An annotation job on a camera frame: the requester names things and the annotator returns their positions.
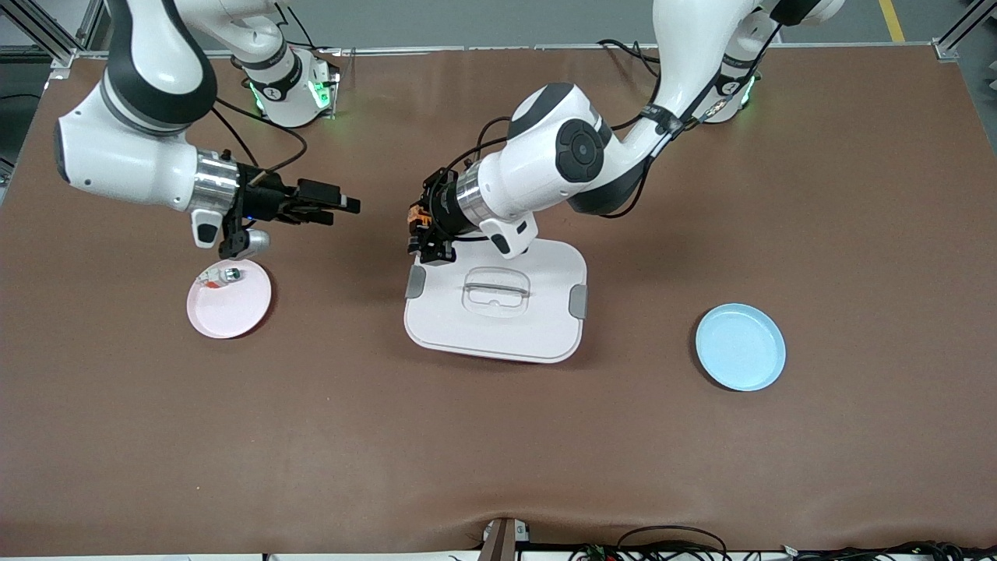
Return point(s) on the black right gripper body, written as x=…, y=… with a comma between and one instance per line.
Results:
x=261, y=200

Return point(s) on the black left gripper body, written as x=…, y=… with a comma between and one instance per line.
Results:
x=438, y=210

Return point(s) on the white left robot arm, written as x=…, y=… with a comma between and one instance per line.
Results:
x=545, y=156

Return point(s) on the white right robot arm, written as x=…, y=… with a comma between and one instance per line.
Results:
x=125, y=164

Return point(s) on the white lidded storage box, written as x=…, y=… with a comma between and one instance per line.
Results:
x=498, y=331

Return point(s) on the pink round plate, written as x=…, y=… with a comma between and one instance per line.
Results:
x=230, y=312

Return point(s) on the brown table mat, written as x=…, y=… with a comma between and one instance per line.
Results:
x=498, y=436

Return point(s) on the blue round plate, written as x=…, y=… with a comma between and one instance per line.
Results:
x=740, y=351

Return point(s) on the aluminium frame profile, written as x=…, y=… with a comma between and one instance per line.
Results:
x=62, y=56
x=946, y=48

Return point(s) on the small white bracket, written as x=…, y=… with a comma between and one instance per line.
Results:
x=522, y=532

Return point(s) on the brown mounting post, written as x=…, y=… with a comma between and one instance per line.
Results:
x=498, y=545

